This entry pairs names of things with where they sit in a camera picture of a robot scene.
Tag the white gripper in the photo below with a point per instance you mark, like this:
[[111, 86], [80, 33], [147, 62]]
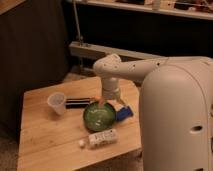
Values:
[[110, 90]]

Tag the white plastic bottle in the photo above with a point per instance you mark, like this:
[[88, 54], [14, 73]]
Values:
[[100, 138]]

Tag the wooden table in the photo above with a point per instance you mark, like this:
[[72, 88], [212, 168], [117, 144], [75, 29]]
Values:
[[49, 142]]

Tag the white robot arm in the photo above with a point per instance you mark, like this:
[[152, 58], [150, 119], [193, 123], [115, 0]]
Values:
[[175, 108]]

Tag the green bowl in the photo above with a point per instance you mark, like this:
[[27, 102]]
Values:
[[98, 118]]

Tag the grey metal rail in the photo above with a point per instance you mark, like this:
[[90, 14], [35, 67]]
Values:
[[92, 51]]

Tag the blue sponge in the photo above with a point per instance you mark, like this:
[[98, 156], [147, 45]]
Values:
[[123, 113]]

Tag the white shelf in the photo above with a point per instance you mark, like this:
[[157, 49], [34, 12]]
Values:
[[153, 8]]

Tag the clear plastic cup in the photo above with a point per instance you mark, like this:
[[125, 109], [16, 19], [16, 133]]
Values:
[[56, 102]]

